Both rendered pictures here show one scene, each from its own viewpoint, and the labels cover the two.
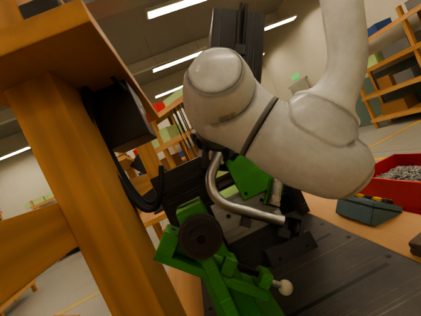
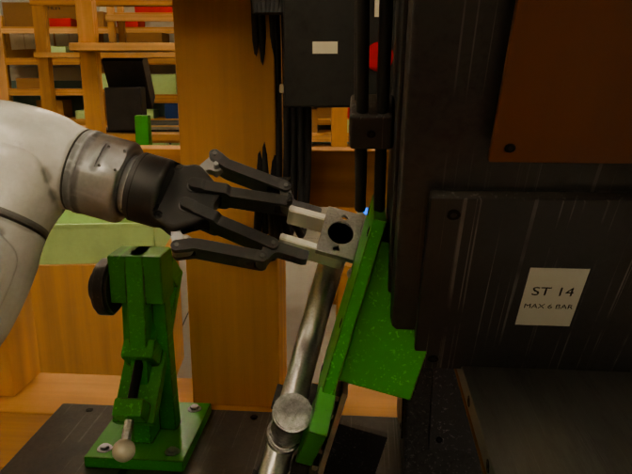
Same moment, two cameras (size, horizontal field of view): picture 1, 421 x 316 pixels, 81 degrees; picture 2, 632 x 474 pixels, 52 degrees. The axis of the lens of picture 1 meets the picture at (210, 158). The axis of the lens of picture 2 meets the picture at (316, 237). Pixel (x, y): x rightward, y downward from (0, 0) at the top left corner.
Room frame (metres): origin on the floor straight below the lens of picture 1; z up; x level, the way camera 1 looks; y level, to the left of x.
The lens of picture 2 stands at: (0.81, -0.68, 1.39)
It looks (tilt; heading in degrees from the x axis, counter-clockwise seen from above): 14 degrees down; 99
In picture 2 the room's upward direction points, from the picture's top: straight up
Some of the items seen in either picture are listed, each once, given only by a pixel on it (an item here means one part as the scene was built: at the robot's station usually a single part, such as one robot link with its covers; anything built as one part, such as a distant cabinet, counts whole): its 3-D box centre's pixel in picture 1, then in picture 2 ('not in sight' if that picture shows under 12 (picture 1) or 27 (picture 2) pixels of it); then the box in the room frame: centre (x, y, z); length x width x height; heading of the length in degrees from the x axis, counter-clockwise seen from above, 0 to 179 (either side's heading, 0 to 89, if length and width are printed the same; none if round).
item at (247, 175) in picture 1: (242, 160); (381, 308); (0.78, -0.09, 1.17); 0.13 x 0.12 x 0.20; 5
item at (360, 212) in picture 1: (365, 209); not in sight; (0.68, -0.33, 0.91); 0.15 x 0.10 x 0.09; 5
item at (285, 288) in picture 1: (275, 283); (127, 433); (0.47, -0.01, 0.96); 0.06 x 0.03 x 0.06; 95
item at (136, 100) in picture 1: (124, 120); (355, 45); (0.72, 0.18, 1.42); 0.17 x 0.12 x 0.15; 5
